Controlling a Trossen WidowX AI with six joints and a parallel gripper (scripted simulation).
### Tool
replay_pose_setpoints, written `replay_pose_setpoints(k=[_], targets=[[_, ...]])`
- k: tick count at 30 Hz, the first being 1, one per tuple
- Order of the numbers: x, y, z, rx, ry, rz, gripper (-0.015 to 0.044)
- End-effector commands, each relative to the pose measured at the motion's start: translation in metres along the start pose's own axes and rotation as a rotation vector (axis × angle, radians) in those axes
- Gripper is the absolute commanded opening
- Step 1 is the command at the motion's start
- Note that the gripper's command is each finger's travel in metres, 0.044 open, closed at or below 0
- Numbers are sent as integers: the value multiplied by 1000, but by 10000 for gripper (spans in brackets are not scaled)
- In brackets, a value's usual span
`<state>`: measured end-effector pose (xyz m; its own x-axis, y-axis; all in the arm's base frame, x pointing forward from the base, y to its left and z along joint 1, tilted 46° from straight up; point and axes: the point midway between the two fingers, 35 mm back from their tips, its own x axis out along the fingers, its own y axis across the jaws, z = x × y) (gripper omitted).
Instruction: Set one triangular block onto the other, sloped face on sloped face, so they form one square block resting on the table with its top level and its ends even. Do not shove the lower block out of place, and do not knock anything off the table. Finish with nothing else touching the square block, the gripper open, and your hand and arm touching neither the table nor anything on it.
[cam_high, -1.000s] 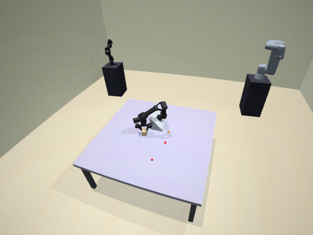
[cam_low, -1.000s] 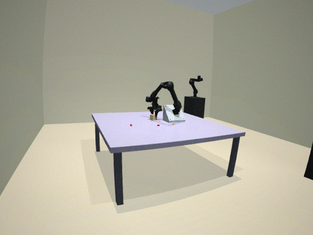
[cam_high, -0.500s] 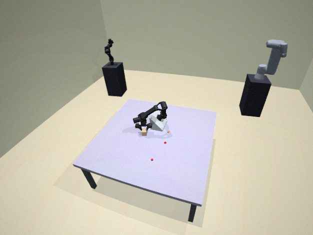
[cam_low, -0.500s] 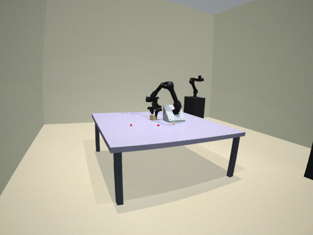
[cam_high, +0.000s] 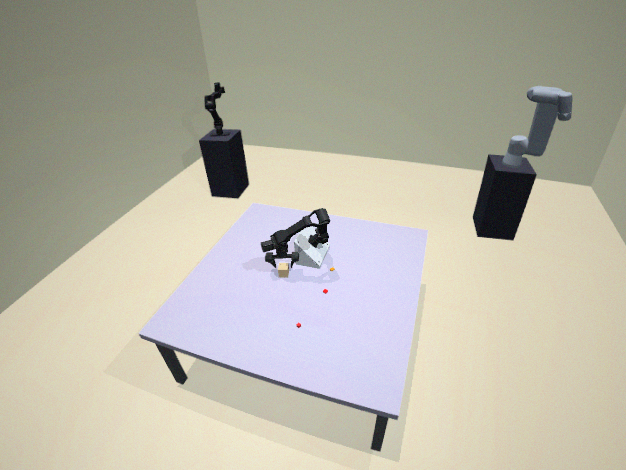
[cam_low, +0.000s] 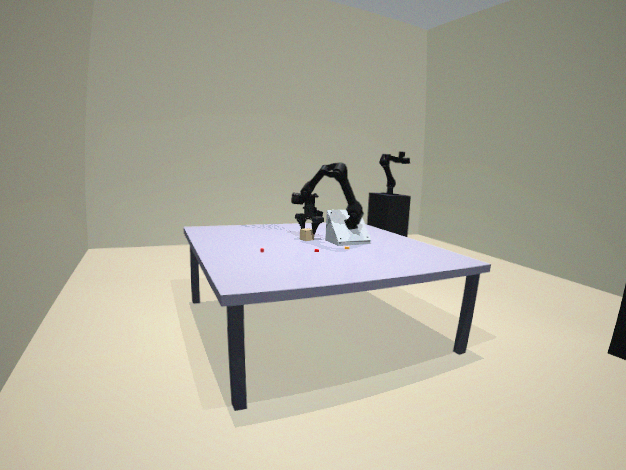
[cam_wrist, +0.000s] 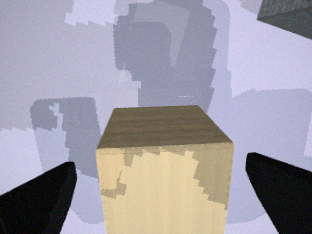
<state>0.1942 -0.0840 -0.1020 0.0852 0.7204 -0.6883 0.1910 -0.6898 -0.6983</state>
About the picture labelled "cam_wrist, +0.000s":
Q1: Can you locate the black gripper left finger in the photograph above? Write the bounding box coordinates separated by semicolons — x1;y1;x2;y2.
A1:
0;162;77;234

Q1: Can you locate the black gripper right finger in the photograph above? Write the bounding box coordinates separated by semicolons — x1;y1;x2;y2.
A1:
245;152;312;234

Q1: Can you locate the light wooden block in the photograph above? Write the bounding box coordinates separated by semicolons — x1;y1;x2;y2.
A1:
96;105;235;234

